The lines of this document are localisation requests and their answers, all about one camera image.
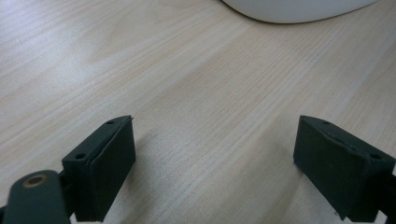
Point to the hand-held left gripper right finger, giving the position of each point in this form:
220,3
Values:
339,168

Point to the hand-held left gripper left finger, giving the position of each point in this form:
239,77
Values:
104,169

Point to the white round plate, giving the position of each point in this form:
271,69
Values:
295,10

